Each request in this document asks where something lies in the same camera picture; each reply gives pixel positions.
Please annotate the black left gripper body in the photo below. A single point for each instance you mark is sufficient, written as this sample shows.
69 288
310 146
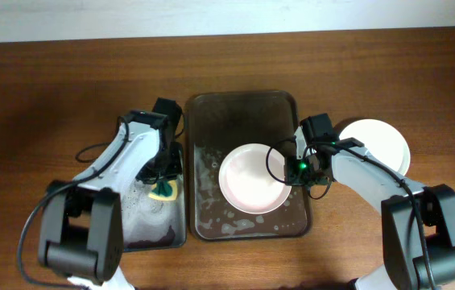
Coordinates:
166 167

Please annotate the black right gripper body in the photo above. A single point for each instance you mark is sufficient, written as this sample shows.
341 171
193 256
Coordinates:
301 171

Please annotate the green yellow sponge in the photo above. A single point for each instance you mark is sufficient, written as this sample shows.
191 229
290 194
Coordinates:
166 190

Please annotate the pink plate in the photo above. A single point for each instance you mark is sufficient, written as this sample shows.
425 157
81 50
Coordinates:
250 179

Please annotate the white plate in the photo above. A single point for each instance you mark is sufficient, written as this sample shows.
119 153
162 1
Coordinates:
383 141

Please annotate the grey-white plate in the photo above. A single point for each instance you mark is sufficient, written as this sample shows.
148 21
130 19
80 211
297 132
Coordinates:
404 165

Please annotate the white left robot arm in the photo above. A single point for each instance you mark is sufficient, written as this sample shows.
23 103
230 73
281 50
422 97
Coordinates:
81 236

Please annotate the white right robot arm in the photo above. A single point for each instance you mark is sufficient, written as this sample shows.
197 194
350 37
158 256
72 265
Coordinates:
418 221

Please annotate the black soapy water tray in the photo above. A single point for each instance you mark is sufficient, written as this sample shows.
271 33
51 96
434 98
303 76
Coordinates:
150 224

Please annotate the brown serving tray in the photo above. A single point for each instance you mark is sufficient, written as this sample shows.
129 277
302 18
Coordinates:
217 123

